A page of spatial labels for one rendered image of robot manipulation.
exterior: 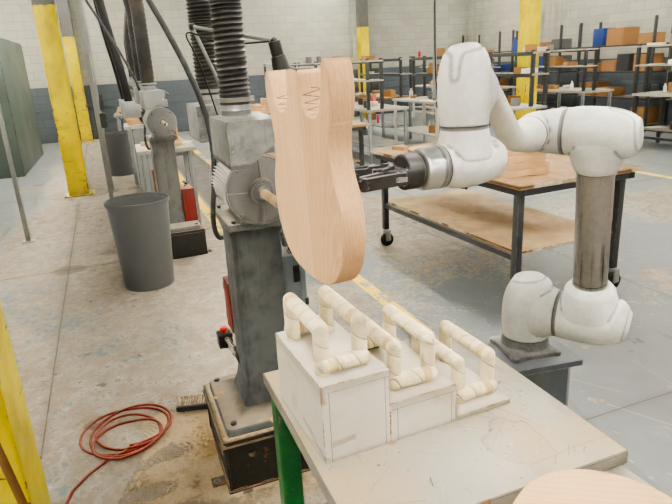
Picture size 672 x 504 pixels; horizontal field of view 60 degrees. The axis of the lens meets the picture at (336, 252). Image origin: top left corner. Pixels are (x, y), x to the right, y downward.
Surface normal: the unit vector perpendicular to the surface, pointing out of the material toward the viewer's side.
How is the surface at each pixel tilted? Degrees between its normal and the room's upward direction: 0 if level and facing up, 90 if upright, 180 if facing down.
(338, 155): 88
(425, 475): 0
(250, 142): 90
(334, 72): 78
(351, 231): 90
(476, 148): 85
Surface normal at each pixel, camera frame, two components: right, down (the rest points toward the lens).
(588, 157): -0.53, 0.55
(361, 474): -0.05, -0.95
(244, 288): 0.36, 0.27
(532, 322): -0.49, 0.33
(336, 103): 0.42, 0.46
